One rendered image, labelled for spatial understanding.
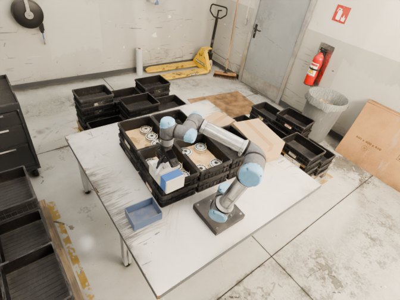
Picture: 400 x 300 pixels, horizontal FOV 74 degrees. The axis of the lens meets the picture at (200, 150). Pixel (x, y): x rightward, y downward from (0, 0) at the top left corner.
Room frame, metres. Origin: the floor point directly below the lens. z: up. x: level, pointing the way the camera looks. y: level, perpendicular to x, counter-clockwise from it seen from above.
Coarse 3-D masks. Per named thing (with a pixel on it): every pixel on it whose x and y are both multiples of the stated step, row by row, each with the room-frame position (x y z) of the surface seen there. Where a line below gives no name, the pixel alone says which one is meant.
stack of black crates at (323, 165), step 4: (312, 140) 2.85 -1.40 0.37; (316, 144) 2.81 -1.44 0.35; (324, 148) 2.72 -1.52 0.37; (328, 152) 2.68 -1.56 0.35; (332, 152) 2.66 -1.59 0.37; (324, 156) 2.69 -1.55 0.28; (328, 156) 2.66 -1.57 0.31; (332, 156) 2.63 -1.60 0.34; (324, 160) 2.61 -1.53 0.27; (328, 160) 2.49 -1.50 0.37; (320, 164) 2.44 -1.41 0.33; (324, 164) 2.47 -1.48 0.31; (328, 164) 2.55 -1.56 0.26; (316, 168) 2.44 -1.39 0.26; (320, 168) 2.44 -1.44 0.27; (324, 168) 2.53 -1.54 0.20; (316, 172) 2.44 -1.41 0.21; (320, 172) 2.50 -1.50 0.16
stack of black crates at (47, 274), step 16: (32, 256) 0.75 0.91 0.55; (48, 256) 0.80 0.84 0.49; (0, 272) 0.62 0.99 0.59; (16, 272) 0.67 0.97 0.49; (32, 272) 0.69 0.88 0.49; (48, 272) 0.70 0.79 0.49; (64, 272) 0.67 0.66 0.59; (16, 288) 0.59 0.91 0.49; (32, 288) 0.60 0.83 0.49; (48, 288) 0.61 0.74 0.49; (64, 288) 0.63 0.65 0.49
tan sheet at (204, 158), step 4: (192, 148) 1.71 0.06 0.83; (192, 152) 1.66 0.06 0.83; (196, 152) 1.67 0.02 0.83; (208, 152) 1.69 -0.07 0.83; (192, 156) 1.61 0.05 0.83; (196, 156) 1.62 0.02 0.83; (200, 156) 1.63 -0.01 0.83; (204, 156) 1.64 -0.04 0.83; (208, 156) 1.65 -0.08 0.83; (212, 156) 1.66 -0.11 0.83; (192, 160) 1.56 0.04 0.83; (196, 160) 1.57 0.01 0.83; (200, 160) 1.58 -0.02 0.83; (204, 160) 1.59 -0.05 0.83; (208, 160) 1.60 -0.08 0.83; (196, 164) 1.52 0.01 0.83; (204, 164) 1.54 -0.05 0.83; (208, 164) 1.55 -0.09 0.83
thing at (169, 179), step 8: (152, 168) 1.11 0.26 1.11; (168, 168) 1.11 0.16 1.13; (176, 168) 1.12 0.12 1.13; (152, 176) 1.11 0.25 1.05; (160, 176) 1.05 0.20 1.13; (168, 176) 1.05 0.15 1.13; (176, 176) 1.06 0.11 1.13; (184, 176) 1.07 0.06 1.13; (160, 184) 1.04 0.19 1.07; (168, 184) 1.00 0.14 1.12; (176, 184) 1.04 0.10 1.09; (168, 192) 1.01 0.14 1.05
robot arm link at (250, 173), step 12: (252, 156) 1.06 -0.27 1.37; (240, 168) 1.00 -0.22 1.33; (252, 168) 0.97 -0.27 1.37; (264, 168) 1.03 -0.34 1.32; (240, 180) 0.96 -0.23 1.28; (252, 180) 0.95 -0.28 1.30; (228, 192) 1.02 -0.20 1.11; (240, 192) 1.00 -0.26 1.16; (216, 204) 1.03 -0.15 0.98; (228, 204) 1.01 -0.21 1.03; (216, 216) 1.00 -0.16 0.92
